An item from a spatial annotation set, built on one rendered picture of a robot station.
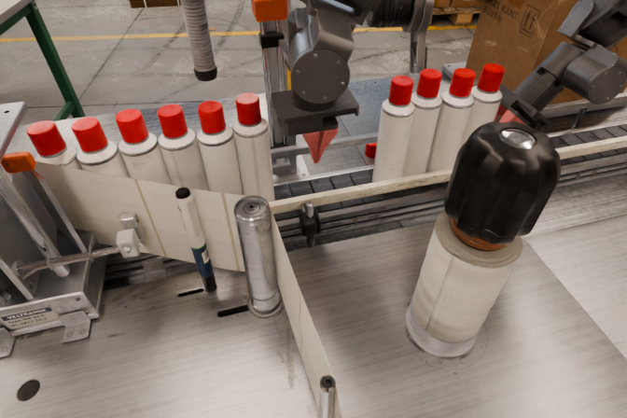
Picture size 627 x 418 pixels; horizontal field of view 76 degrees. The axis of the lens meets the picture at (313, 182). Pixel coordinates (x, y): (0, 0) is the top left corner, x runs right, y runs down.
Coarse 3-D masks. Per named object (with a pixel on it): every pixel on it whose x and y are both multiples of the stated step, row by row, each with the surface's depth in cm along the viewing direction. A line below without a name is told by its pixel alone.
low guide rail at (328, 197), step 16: (592, 144) 76; (608, 144) 77; (624, 144) 78; (416, 176) 69; (432, 176) 69; (448, 176) 70; (320, 192) 66; (336, 192) 66; (352, 192) 67; (368, 192) 68; (384, 192) 69; (272, 208) 64; (288, 208) 65
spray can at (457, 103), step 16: (464, 80) 61; (448, 96) 64; (464, 96) 62; (448, 112) 64; (464, 112) 63; (448, 128) 66; (464, 128) 66; (432, 144) 70; (448, 144) 67; (432, 160) 71; (448, 160) 70
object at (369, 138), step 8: (616, 96) 80; (624, 96) 80; (552, 104) 78; (560, 104) 78; (568, 104) 78; (576, 104) 78; (584, 104) 79; (592, 104) 79; (600, 104) 80; (544, 112) 77; (552, 112) 78; (496, 120) 75; (352, 136) 70; (360, 136) 70; (368, 136) 70; (376, 136) 70; (304, 144) 68; (336, 144) 69; (344, 144) 69; (352, 144) 70; (360, 144) 70; (272, 152) 67; (280, 152) 67; (288, 152) 67; (296, 152) 68; (304, 152) 68
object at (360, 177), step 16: (608, 128) 86; (624, 128) 86; (560, 144) 82; (576, 144) 82; (576, 160) 78; (336, 176) 74; (352, 176) 74; (368, 176) 74; (288, 192) 71; (304, 192) 71; (400, 192) 71; (416, 192) 71; (320, 208) 68; (336, 208) 68
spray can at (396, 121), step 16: (400, 80) 59; (400, 96) 60; (384, 112) 62; (400, 112) 61; (384, 128) 63; (400, 128) 62; (384, 144) 65; (400, 144) 64; (384, 160) 67; (400, 160) 67; (384, 176) 69; (400, 176) 70
